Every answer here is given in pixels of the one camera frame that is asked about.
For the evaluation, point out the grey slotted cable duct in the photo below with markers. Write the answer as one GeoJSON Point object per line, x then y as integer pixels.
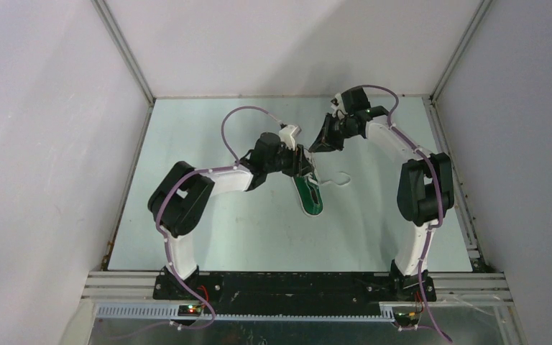
{"type": "Point", "coordinates": [171, 313]}

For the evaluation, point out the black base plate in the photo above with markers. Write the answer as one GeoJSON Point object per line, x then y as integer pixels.
{"type": "Point", "coordinates": [296, 293]}

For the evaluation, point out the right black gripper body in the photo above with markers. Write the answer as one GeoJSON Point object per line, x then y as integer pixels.
{"type": "Point", "coordinates": [343, 131]}

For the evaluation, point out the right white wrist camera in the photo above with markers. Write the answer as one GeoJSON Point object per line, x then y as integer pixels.
{"type": "Point", "coordinates": [336, 106]}

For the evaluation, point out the controller board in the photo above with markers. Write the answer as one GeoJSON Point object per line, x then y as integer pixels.
{"type": "Point", "coordinates": [407, 320]}
{"type": "Point", "coordinates": [189, 310]}

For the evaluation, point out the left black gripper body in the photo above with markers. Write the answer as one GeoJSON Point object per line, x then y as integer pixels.
{"type": "Point", "coordinates": [284, 162]}

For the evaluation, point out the left controller board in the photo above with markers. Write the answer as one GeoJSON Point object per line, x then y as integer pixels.
{"type": "Point", "coordinates": [189, 310]}

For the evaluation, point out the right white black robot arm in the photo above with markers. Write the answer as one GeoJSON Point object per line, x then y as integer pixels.
{"type": "Point", "coordinates": [425, 190]}

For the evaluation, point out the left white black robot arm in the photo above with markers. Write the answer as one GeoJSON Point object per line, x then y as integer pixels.
{"type": "Point", "coordinates": [179, 201]}

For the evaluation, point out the right controller board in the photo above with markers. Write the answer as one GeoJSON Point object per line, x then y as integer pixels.
{"type": "Point", "coordinates": [407, 320]}

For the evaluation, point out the green canvas sneaker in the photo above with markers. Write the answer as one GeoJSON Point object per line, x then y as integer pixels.
{"type": "Point", "coordinates": [309, 195]}

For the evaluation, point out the white shoelace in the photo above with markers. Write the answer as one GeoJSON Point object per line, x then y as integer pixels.
{"type": "Point", "coordinates": [328, 180]}

